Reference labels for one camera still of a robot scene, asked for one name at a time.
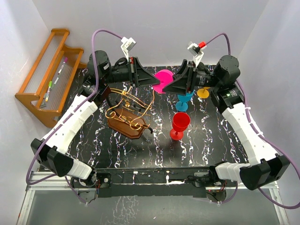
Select purple cable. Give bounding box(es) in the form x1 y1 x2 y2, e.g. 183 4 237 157
25 28 125 207
205 32 300 210

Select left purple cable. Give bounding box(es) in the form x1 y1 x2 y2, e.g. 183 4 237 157
25 28 125 207

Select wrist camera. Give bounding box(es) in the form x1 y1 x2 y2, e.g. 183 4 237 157
120 37 136 60
187 41 206 67

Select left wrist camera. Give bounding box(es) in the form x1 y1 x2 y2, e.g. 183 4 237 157
120 37 136 60

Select red wine glass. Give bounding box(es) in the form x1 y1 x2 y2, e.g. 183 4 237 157
170 112 190 141

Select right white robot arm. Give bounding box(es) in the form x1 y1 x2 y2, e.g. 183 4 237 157
163 55 290 190

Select aluminium base frame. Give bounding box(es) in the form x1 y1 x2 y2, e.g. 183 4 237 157
17 167 291 225

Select gold wire wine glass rack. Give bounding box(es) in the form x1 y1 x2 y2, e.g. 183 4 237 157
105 87 155 139

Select wooden shelf rack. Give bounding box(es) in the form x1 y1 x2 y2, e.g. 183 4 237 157
15 28 87 128

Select magenta wine glass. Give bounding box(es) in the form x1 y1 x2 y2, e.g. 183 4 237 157
153 69 173 94

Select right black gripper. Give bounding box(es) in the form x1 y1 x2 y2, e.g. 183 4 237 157
161 60 221 96

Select purple capped marker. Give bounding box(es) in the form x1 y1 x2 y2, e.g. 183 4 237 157
58 57 68 75

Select orange yellow wine glass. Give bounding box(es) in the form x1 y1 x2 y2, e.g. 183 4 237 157
196 87 210 99

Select green capped marker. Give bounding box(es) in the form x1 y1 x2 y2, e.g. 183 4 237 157
45 81 53 102

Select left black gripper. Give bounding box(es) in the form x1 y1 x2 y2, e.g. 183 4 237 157
103 57 160 88

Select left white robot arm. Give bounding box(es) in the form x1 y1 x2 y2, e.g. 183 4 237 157
30 50 160 187

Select blue wine glass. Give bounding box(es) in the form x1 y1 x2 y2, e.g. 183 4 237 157
175 91 194 112

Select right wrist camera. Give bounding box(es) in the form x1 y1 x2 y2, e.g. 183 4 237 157
187 41 206 67

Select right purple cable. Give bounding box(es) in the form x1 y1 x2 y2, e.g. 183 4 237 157
205 32 300 210

